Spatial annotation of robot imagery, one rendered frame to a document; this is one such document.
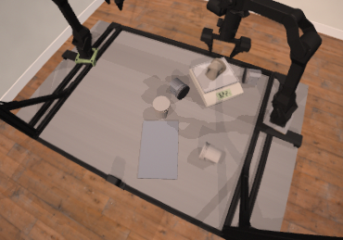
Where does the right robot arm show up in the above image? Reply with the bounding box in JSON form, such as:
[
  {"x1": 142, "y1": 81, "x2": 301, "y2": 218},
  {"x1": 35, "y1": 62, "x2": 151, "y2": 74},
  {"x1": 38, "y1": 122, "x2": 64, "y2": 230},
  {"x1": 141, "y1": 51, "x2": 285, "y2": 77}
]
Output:
[{"x1": 207, "y1": 0, "x2": 322, "y2": 128}]

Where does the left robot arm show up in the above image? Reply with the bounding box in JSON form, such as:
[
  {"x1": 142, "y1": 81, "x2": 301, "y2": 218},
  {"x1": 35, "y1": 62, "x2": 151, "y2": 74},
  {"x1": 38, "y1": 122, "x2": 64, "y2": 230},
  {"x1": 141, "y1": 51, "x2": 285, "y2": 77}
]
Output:
[{"x1": 52, "y1": 0, "x2": 95, "y2": 60}]

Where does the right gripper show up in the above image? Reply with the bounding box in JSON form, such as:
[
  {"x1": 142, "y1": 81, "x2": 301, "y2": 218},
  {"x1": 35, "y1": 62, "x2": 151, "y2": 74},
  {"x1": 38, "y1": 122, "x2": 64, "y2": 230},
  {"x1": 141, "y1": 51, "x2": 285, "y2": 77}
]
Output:
[{"x1": 200, "y1": 22, "x2": 251, "y2": 59}]

